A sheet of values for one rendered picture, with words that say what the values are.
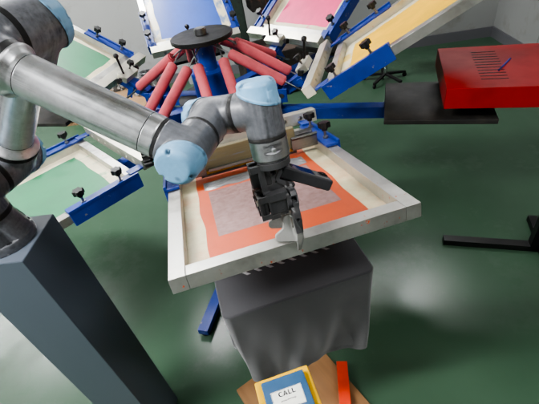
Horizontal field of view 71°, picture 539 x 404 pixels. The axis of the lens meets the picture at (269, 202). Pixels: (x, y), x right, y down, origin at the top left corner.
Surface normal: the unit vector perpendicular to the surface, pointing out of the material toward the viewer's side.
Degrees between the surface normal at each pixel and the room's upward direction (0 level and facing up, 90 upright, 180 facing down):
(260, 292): 0
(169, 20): 32
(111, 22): 90
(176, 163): 90
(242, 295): 0
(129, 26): 90
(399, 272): 0
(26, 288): 90
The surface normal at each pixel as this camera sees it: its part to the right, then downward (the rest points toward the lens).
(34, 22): 0.90, -0.11
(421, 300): -0.14, -0.76
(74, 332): 0.02, 0.64
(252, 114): -0.30, 0.48
